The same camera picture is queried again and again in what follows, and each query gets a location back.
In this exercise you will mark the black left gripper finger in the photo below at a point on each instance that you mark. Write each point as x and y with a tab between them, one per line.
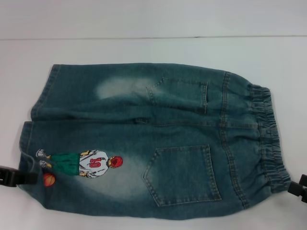
21	177

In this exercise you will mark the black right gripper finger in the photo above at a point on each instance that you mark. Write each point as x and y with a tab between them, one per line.
298	190
304	179

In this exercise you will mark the blue denim shorts with print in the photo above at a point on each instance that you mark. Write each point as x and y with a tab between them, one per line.
180	119

